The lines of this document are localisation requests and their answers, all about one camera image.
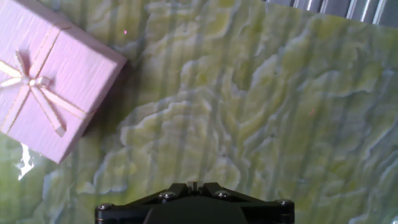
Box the pink gift box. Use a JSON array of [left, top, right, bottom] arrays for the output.
[[0, 0, 128, 164]]

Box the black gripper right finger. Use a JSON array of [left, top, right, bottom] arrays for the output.
[[195, 182, 295, 224]]

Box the green marble pattern mat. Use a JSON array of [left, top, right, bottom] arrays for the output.
[[0, 0, 398, 224]]

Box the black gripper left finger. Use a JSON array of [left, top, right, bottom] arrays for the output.
[[95, 182, 195, 224]]

